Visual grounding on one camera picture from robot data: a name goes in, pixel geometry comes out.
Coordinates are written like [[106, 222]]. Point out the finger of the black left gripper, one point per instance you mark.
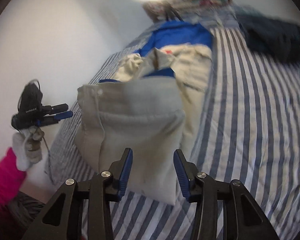
[[61, 116], [59, 108]]

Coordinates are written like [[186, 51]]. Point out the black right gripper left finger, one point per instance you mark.
[[62, 216]]

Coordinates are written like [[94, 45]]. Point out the left hand white glove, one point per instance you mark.
[[26, 144]]

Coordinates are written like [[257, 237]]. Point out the beige and blue jacket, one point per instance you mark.
[[153, 105]]

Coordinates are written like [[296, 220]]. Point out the dark navy folded garment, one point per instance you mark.
[[270, 36]]

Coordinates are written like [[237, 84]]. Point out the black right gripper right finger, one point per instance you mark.
[[242, 216]]

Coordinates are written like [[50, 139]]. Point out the black tripod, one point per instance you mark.
[[171, 14]]

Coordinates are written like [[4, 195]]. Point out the floral folded quilt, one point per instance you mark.
[[190, 2]]

